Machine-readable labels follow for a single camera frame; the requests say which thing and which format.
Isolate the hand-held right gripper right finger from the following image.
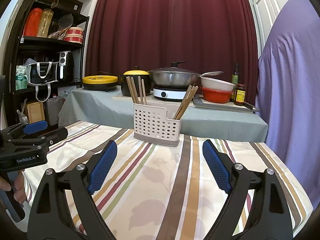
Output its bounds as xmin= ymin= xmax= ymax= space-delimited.
xmin=202 ymin=139 xmax=293 ymax=240

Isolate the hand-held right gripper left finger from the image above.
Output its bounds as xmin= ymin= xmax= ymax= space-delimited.
xmin=26 ymin=140 xmax=118 ymax=240

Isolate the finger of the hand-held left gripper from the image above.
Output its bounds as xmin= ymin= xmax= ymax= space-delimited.
xmin=7 ymin=127 xmax=69 ymax=153
xmin=4 ymin=120 xmax=48 ymax=137

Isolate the white perforated utensil holder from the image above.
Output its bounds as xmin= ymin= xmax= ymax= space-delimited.
xmin=133 ymin=102 xmax=183 ymax=147

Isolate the wooden chopstick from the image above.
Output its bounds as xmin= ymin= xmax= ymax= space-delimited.
xmin=130 ymin=76 xmax=140 ymax=105
xmin=141 ymin=79 xmax=147 ymax=105
xmin=173 ymin=85 xmax=192 ymax=120
xmin=176 ymin=86 xmax=197 ymax=120
xmin=126 ymin=76 xmax=137 ymax=105
xmin=178 ymin=86 xmax=199 ymax=120
xmin=137 ymin=75 xmax=145 ymax=105
xmin=175 ymin=86 xmax=194 ymax=120

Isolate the person's left hand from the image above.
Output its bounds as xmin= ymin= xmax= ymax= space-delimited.
xmin=0 ymin=171 xmax=26 ymax=204

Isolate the wooden box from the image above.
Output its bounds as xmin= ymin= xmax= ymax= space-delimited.
xmin=26 ymin=101 xmax=46 ymax=123

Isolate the grey storage bin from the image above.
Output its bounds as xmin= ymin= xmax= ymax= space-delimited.
xmin=44 ymin=96 xmax=64 ymax=126

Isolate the grey tablecloth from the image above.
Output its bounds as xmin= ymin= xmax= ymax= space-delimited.
xmin=58 ymin=86 xmax=268 ymax=143

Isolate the green packet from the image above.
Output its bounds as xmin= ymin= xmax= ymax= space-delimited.
xmin=15 ymin=65 xmax=28 ymax=90

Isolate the striped tablecloth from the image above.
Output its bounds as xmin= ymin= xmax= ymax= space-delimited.
xmin=24 ymin=120 xmax=313 ymax=240

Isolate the black tote bag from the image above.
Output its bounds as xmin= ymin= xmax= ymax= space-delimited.
xmin=26 ymin=61 xmax=59 ymax=102

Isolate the grey cutting board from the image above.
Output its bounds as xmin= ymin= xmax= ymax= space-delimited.
xmin=192 ymin=95 xmax=259 ymax=113

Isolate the flat pan with yellow lid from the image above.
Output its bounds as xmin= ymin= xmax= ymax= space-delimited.
xmin=82 ymin=74 xmax=119 ymax=91

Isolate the black air fryer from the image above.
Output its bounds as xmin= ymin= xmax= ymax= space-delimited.
xmin=55 ymin=51 xmax=75 ymax=82

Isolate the red colander bowl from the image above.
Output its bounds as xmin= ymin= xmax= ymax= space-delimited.
xmin=201 ymin=86 xmax=235 ymax=103

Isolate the black shelf rack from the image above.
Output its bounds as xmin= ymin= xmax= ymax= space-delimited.
xmin=2 ymin=0 xmax=90 ymax=130

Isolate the yellow label sauce bottle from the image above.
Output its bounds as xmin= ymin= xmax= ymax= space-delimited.
xmin=234 ymin=84 xmax=246 ymax=106

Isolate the white bowl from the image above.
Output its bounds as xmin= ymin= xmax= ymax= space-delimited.
xmin=200 ymin=76 xmax=237 ymax=92

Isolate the white induction cooker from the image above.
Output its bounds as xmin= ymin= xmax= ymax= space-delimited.
xmin=153 ymin=86 xmax=190 ymax=102

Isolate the black pot with yellow lid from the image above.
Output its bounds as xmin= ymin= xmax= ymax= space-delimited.
xmin=119 ymin=66 xmax=152 ymax=97

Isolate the dark green oil bottle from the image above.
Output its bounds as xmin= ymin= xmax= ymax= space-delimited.
xmin=230 ymin=63 xmax=240 ymax=103

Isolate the steel wok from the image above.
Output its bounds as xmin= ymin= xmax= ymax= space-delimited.
xmin=148 ymin=71 xmax=201 ymax=87

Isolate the red checked round box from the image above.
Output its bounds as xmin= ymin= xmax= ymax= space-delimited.
xmin=63 ymin=27 xmax=84 ymax=45

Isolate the clear plastic bag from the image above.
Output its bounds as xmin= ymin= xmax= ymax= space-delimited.
xmin=47 ymin=14 xmax=74 ymax=40

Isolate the red bag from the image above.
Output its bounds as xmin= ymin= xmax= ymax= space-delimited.
xmin=24 ymin=8 xmax=43 ymax=37

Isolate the amber packet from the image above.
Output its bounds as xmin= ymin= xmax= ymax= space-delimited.
xmin=37 ymin=9 xmax=54 ymax=37

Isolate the glass wok lid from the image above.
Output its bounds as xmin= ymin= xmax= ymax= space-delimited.
xmin=150 ymin=61 xmax=200 ymax=77

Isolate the purple cloth cover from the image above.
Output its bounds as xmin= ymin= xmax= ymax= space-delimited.
xmin=255 ymin=0 xmax=320 ymax=210

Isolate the maroon curtain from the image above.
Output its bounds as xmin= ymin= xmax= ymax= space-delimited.
xmin=85 ymin=0 xmax=259 ymax=98

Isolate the white door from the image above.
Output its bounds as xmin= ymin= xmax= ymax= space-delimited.
xmin=252 ymin=0 xmax=300 ymax=48

